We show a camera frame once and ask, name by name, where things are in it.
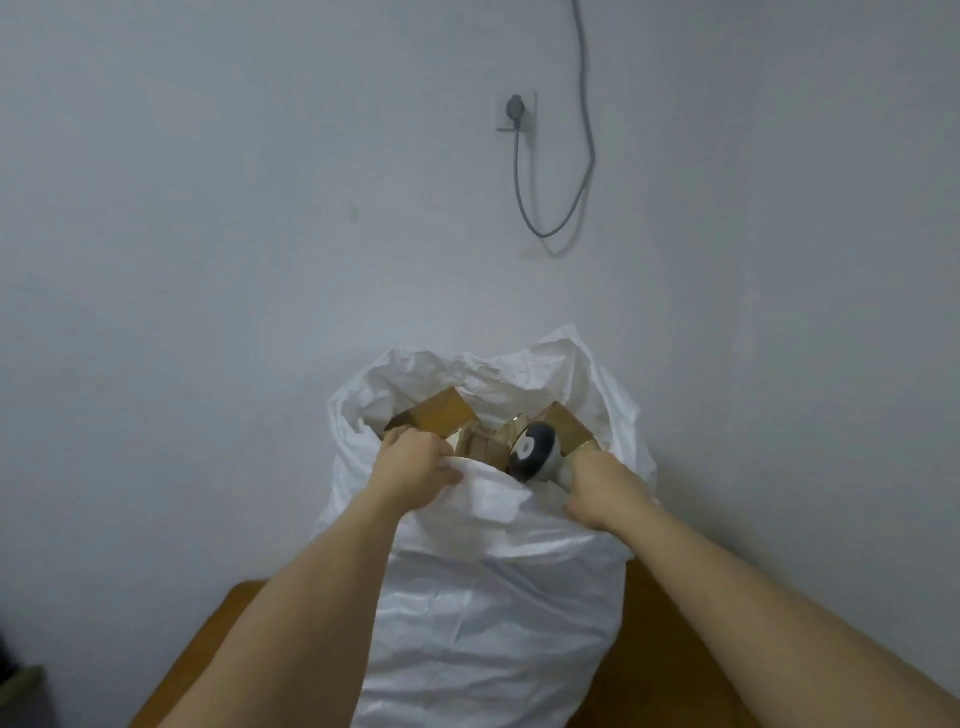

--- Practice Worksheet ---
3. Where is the person's left hand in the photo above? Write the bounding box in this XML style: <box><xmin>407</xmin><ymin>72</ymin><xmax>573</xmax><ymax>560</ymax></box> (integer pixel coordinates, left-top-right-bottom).
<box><xmin>366</xmin><ymin>427</ymin><xmax>464</xmax><ymax>516</ymax></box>

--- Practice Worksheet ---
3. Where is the person's right hand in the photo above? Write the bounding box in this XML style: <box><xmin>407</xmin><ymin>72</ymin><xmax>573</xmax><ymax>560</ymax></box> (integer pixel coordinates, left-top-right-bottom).
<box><xmin>564</xmin><ymin>447</ymin><xmax>661</xmax><ymax>535</ymax></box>

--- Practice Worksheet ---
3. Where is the large white woven sack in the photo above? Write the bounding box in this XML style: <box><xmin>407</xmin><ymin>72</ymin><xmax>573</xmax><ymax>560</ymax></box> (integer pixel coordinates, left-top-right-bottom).
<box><xmin>312</xmin><ymin>324</ymin><xmax>660</xmax><ymax>728</ymax></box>

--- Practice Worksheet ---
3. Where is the person's left forearm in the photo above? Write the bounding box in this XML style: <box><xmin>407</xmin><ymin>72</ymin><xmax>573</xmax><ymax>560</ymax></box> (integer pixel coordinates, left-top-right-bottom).
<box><xmin>158</xmin><ymin>491</ymin><xmax>410</xmax><ymax>728</ymax></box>

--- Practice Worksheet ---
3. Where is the person's right forearm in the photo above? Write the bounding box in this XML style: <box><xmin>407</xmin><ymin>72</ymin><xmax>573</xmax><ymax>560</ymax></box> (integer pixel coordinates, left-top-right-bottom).
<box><xmin>615</xmin><ymin>504</ymin><xmax>960</xmax><ymax>728</ymax></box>

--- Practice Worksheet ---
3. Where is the gold cardboard box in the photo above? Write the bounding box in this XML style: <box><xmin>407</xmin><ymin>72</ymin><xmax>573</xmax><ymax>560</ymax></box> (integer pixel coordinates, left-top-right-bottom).
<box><xmin>453</xmin><ymin>421</ymin><xmax>526</xmax><ymax>468</ymax></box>
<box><xmin>384</xmin><ymin>387</ymin><xmax>480</xmax><ymax>438</ymax></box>
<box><xmin>529</xmin><ymin>401</ymin><xmax>603</xmax><ymax>456</ymax></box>

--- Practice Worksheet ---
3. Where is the white and black round device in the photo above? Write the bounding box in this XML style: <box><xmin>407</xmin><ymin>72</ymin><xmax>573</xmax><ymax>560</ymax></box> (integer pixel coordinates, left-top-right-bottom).
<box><xmin>507</xmin><ymin>421</ymin><xmax>576</xmax><ymax>487</ymax></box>

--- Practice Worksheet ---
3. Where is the grey power cable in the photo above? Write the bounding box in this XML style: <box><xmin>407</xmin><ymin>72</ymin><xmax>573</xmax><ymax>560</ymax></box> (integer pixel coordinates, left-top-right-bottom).
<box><xmin>513</xmin><ymin>0</ymin><xmax>597</xmax><ymax>240</ymax></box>

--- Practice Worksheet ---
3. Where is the white wall socket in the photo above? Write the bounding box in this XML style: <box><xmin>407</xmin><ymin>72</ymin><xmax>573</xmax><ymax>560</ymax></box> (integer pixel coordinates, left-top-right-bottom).
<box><xmin>495</xmin><ymin>90</ymin><xmax>539</xmax><ymax>150</ymax></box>

